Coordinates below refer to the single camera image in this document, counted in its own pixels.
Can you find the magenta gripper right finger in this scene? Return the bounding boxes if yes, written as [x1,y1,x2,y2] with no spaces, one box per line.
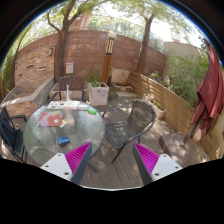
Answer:
[133,143,182,185]

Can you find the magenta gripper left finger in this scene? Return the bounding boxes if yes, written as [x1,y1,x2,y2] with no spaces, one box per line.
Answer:
[41,142,92,185]

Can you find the blue computer mouse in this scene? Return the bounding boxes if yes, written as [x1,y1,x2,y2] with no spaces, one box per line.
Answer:
[57,136,70,146]

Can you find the red floral mouse pad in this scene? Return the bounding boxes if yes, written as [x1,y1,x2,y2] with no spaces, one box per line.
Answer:
[37,111,63,127]

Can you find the umbrella base block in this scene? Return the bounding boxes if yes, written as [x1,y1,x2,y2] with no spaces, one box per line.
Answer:
[158,132,204,167]

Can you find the round glass patio table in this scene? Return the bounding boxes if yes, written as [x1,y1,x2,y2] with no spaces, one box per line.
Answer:
[23,106,105,165]

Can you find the grey metal mesh chair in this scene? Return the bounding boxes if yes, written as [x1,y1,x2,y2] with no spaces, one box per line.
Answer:
[102,100,156,162]

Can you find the small planter by fence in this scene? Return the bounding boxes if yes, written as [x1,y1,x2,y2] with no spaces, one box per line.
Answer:
[142,94,165,119]

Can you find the green small box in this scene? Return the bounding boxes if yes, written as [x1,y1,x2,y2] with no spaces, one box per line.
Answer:
[87,107,97,115]

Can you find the wooden slat fence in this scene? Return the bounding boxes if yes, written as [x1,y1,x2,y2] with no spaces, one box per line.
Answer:
[127,70,218,160]

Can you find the open book on table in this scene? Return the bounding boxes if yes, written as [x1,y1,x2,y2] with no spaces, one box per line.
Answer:
[47,101,80,110]

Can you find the black chair at left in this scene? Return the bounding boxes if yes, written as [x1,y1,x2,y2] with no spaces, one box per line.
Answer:
[0,107,27,163]

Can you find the white square planter box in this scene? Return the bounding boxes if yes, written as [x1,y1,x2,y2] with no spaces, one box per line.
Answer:
[88,82,109,106]

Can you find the white bottle on table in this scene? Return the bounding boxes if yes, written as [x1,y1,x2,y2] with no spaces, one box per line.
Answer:
[66,85,70,101]

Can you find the dark slatted chair behind table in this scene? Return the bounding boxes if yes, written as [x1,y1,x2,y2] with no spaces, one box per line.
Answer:
[49,76,86,101]

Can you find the folded red patio umbrella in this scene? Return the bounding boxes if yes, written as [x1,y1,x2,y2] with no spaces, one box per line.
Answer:
[183,42,224,143]

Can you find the right tree trunk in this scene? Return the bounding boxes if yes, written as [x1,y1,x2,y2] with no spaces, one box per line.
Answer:
[136,11,155,73]

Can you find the tree trunk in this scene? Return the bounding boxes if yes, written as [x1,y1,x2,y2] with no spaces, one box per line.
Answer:
[47,0,79,82]
[136,11,155,73]

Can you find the left tree trunk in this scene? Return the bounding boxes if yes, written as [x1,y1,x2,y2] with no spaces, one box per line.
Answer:
[47,0,79,82]

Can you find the white wall mailbox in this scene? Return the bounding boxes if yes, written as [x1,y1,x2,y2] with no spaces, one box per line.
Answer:
[65,62,74,74]

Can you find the wooden lamp post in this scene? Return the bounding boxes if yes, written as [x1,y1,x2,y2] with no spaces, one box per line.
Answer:
[101,31,116,83]

